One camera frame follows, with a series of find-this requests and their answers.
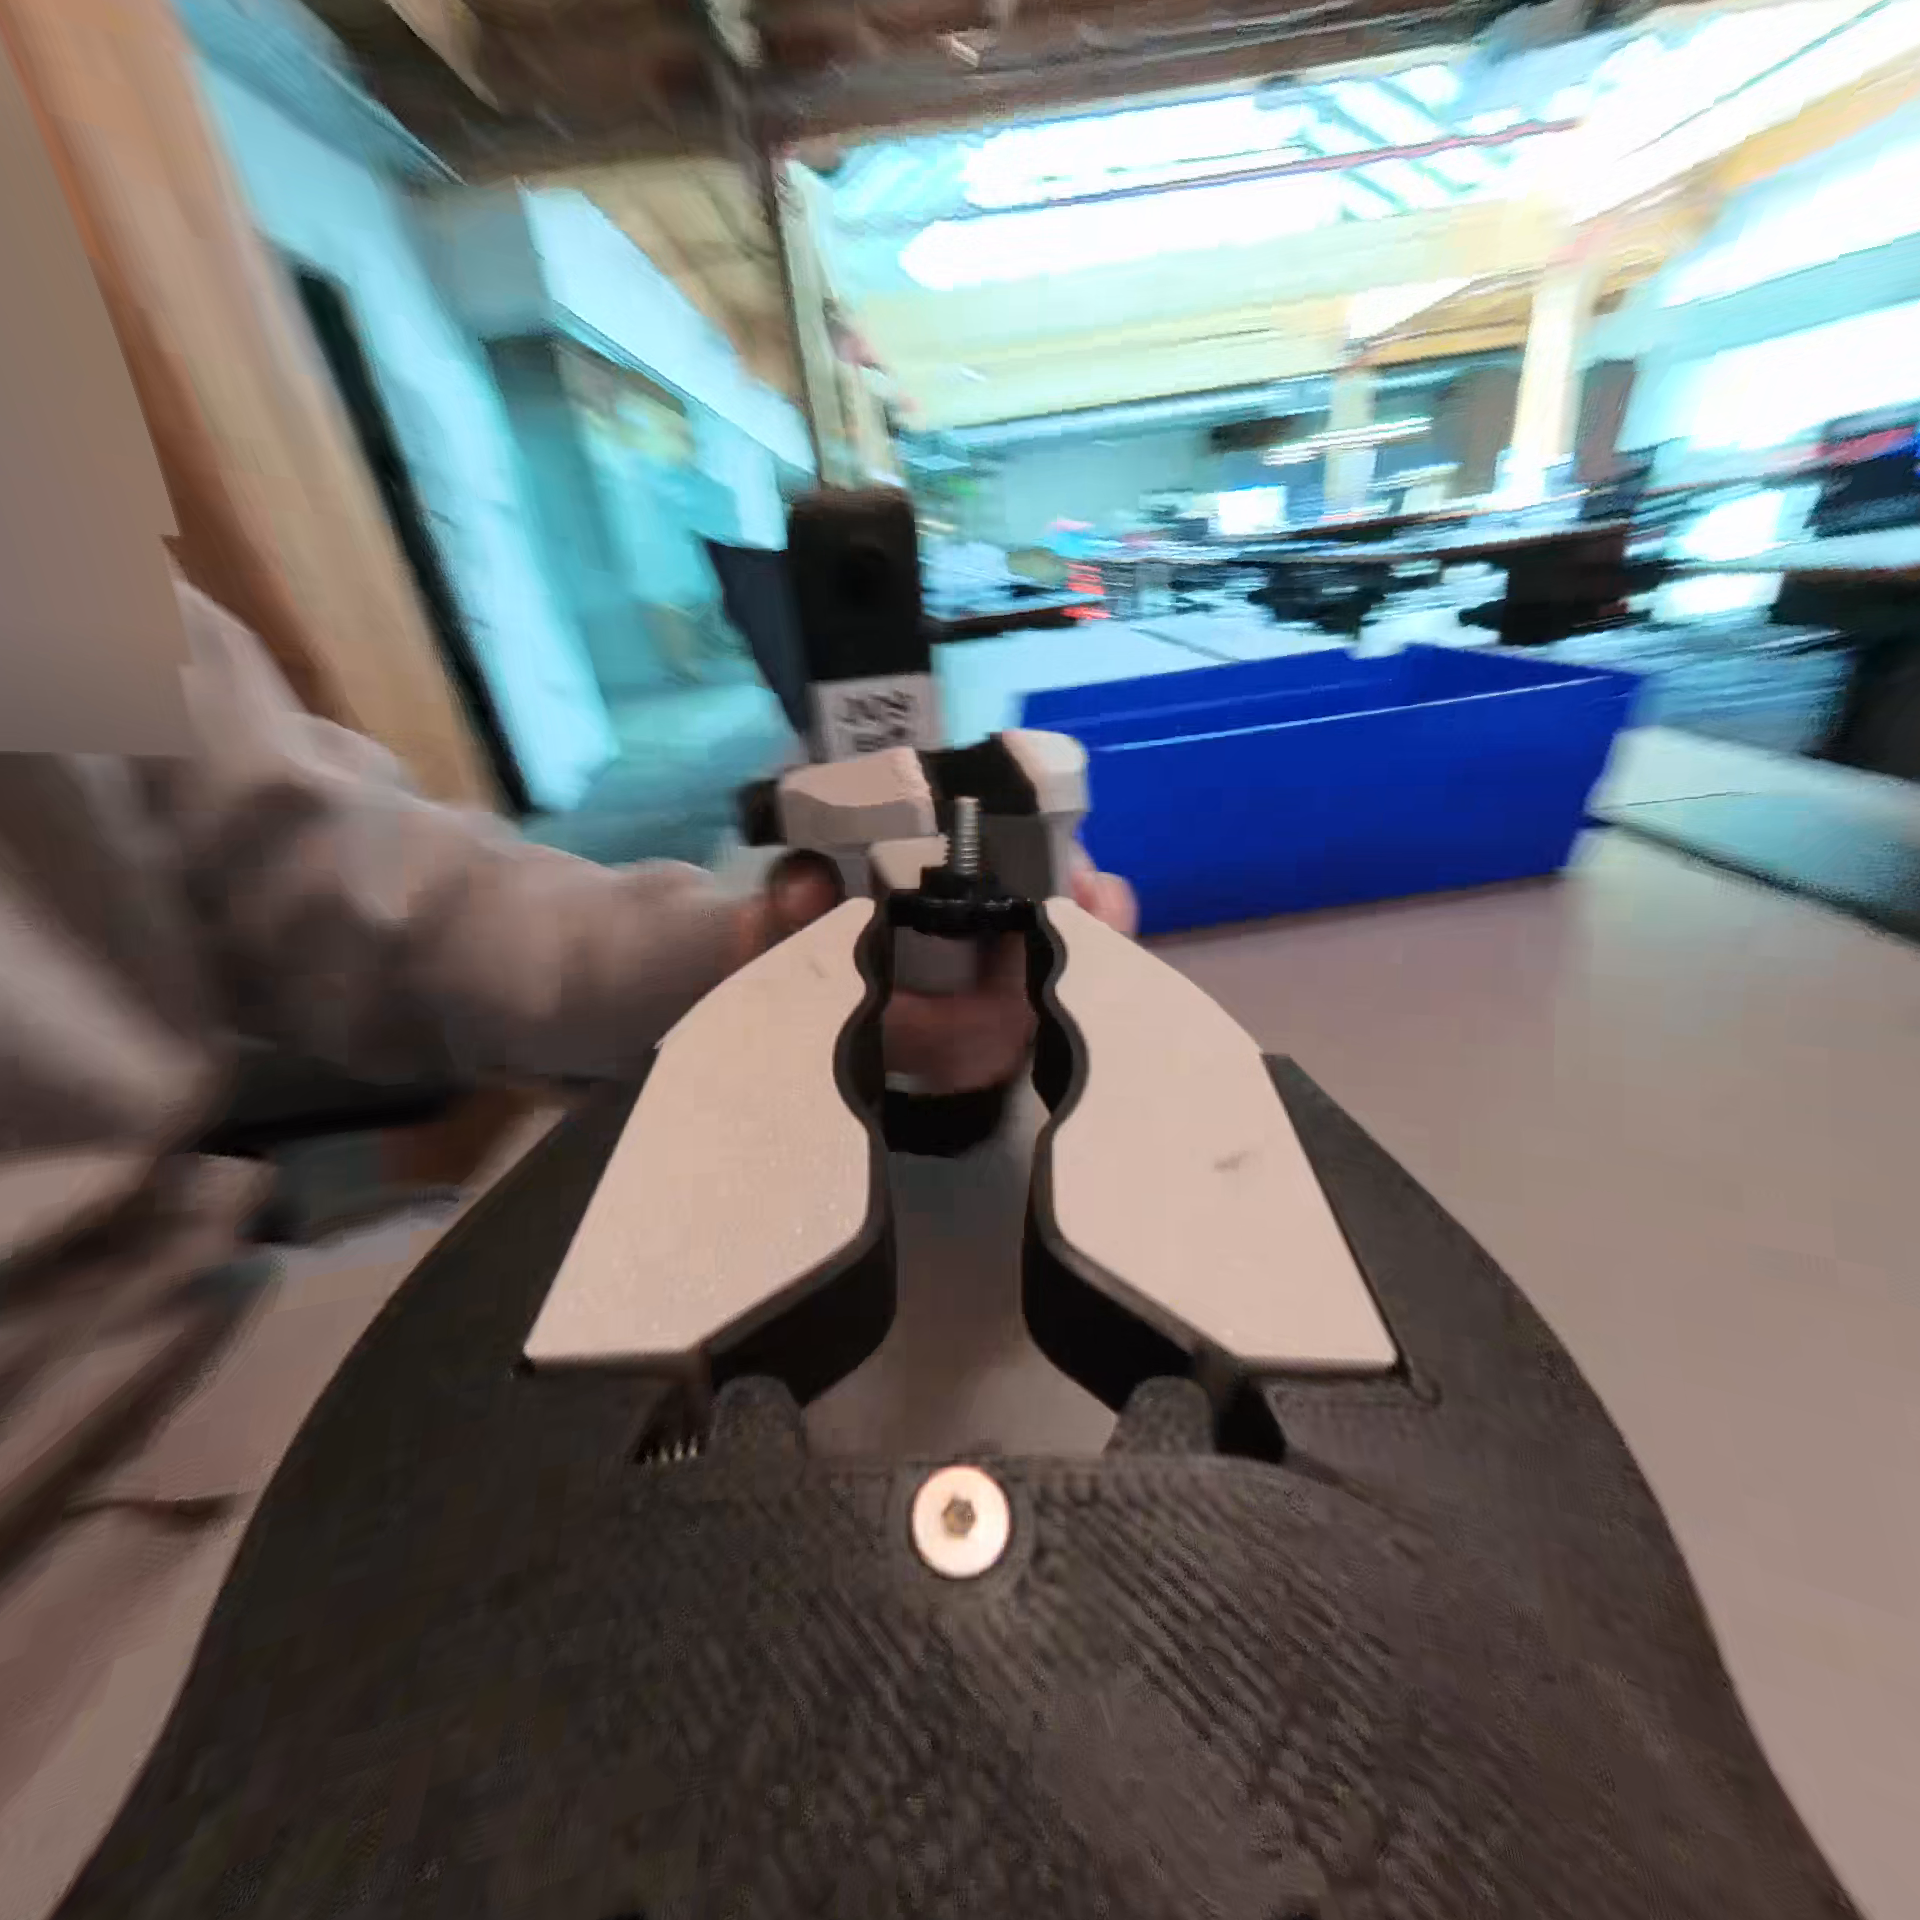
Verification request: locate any grey desk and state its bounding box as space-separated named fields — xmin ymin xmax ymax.
xmin=0 ymin=804 xmax=1920 ymax=1920

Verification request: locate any blue plastic bin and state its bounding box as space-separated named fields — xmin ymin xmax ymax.
xmin=1018 ymin=642 xmax=1648 ymax=941

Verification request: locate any person's left forearm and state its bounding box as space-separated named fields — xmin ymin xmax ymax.
xmin=0 ymin=583 xmax=790 ymax=1569

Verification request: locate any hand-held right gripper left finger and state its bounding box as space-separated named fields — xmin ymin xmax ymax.
xmin=524 ymin=892 xmax=899 ymax=1378

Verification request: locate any person's left hand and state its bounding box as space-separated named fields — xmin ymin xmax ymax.
xmin=752 ymin=850 xmax=1142 ymax=1099

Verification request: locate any black knob bolt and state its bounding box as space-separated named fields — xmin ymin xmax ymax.
xmin=895 ymin=793 xmax=1047 ymax=950

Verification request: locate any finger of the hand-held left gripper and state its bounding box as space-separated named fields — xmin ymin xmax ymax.
xmin=987 ymin=727 xmax=1099 ymax=906
xmin=772 ymin=748 xmax=944 ymax=898

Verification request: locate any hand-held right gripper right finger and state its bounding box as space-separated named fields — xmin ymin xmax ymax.
xmin=1018 ymin=898 xmax=1405 ymax=1378

